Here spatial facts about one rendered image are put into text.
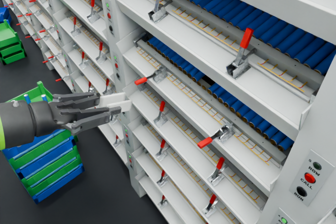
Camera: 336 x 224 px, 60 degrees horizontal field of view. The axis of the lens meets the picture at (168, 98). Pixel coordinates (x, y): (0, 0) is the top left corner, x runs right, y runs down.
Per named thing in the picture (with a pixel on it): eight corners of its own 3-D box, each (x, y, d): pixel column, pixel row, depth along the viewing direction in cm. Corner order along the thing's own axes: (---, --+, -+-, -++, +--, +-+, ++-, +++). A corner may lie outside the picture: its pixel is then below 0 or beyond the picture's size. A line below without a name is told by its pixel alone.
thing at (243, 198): (252, 236, 75) (250, 223, 64) (131, 104, 111) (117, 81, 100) (306, 183, 79) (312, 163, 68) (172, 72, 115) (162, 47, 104)
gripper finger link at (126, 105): (106, 104, 70) (107, 105, 69) (131, 99, 74) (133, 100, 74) (105, 114, 71) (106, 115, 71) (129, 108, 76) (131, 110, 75)
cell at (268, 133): (289, 122, 66) (268, 140, 65) (282, 117, 67) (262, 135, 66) (289, 118, 64) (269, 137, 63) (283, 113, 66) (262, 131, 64)
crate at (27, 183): (26, 189, 143) (20, 180, 138) (9, 164, 154) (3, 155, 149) (79, 154, 159) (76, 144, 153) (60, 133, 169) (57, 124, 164)
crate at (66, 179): (36, 204, 154) (31, 197, 149) (19, 180, 165) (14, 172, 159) (85, 170, 170) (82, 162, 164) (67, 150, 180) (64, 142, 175)
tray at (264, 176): (270, 199, 62) (271, 184, 55) (126, 63, 98) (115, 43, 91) (332, 139, 66) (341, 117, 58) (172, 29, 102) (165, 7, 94)
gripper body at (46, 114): (25, 122, 66) (66, 114, 72) (36, 146, 61) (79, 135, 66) (24, 95, 62) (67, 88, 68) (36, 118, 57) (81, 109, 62)
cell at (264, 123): (281, 117, 67) (261, 135, 66) (275, 112, 68) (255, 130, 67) (282, 113, 66) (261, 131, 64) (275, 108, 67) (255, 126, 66)
